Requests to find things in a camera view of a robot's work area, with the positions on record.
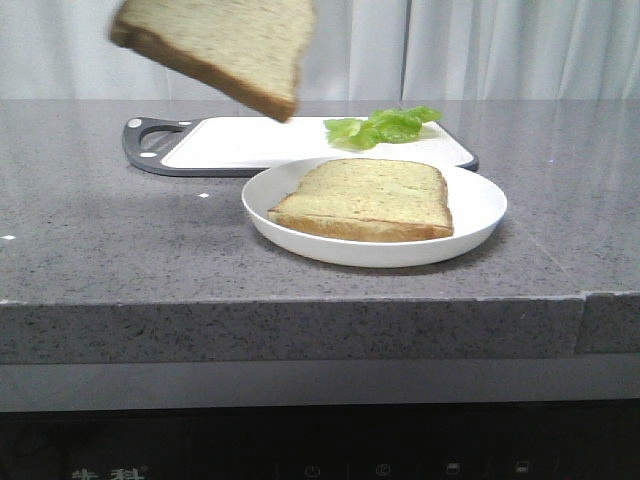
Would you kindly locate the green lettuce leaf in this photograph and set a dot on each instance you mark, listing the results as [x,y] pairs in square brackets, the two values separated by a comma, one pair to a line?
[390,126]

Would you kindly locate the white round plate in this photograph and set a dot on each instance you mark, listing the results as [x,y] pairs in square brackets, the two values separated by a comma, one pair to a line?
[477,205]

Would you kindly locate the bread slice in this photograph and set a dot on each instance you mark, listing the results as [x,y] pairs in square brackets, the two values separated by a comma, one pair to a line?
[248,50]
[369,200]

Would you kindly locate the white cutting board grey rim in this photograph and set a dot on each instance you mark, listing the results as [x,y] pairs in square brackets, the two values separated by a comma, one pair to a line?
[245,146]

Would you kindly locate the grey white curtain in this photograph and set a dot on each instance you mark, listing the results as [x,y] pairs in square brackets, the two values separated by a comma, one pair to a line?
[361,50]

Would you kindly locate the black appliance front panel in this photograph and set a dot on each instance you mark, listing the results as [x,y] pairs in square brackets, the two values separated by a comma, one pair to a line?
[530,440]

